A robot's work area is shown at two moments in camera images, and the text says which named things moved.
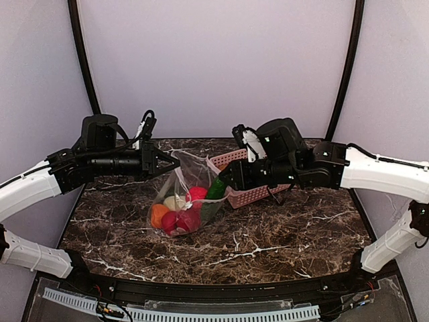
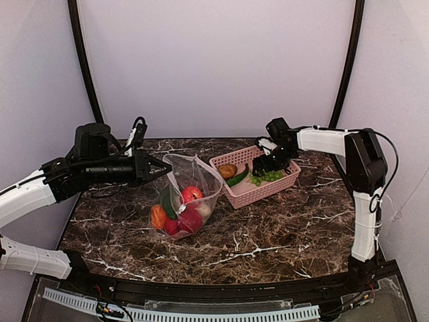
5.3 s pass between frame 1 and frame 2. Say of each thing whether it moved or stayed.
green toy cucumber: moved
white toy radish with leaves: moved
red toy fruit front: moved
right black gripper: moved
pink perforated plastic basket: stayed
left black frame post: stayed
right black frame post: stayed
